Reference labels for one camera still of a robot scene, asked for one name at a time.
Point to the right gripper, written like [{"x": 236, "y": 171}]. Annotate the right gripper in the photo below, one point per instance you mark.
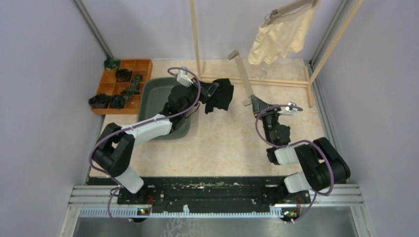
[{"x": 257, "y": 103}]

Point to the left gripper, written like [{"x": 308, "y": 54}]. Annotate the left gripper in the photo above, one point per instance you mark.
[{"x": 207, "y": 90}]

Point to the black garment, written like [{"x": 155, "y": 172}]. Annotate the black garment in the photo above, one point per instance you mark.
[{"x": 221, "y": 97}]

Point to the beige cotton underwear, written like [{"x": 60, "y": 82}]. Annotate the beige cotton underwear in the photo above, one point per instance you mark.
[{"x": 281, "y": 38}]

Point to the beige clip hanger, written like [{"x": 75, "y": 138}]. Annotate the beige clip hanger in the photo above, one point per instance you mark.
[{"x": 290, "y": 10}]

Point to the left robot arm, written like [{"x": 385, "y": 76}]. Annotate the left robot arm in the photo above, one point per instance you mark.
[{"x": 112, "y": 152}]

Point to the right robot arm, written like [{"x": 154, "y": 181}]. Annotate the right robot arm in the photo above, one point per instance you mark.
[{"x": 322, "y": 165}]

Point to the dark green plastic bin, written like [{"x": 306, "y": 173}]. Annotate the dark green plastic bin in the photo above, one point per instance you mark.
[{"x": 154, "y": 95}]

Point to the orange compartment tray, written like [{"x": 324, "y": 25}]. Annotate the orange compartment tray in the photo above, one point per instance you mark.
[{"x": 110, "y": 86}]

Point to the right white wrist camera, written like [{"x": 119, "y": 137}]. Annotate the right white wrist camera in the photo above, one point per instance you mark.
[{"x": 290, "y": 109}]

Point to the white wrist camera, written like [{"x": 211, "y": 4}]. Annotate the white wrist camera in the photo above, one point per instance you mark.
[
  {"x": 182, "y": 77},
  {"x": 290, "y": 109}
]

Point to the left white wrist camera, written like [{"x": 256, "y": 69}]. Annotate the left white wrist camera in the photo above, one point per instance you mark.
[{"x": 182, "y": 77}]

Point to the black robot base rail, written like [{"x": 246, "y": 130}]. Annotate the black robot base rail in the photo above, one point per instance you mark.
[{"x": 224, "y": 194}]

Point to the wooden clothes rack frame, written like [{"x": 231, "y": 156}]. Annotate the wooden clothes rack frame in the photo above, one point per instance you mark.
[{"x": 309, "y": 79}]

